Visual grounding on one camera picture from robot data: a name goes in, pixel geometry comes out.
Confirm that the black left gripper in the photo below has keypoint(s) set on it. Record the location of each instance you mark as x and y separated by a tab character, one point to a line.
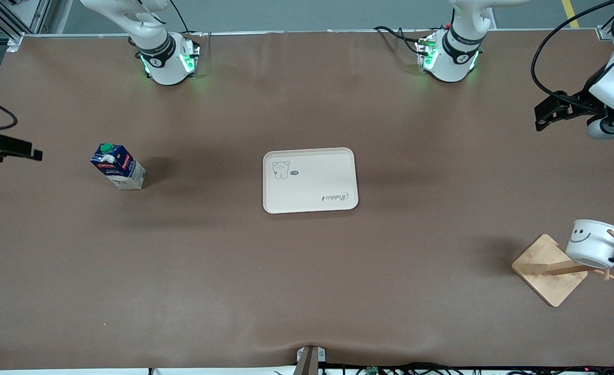
582	102

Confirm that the blue white milk carton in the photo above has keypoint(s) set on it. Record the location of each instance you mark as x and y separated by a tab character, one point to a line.
122	169

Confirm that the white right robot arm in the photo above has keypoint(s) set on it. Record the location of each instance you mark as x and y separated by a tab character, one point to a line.
163	57

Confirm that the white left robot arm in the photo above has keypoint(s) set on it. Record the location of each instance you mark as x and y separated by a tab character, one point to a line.
450	57

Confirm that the wooden cup rack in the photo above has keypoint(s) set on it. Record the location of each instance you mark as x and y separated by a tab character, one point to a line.
547	276

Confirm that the white rabbit print tray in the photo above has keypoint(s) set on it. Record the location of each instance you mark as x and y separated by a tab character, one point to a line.
312	182

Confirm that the front camera mount bracket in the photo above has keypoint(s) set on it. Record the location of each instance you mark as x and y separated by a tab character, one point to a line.
309	360

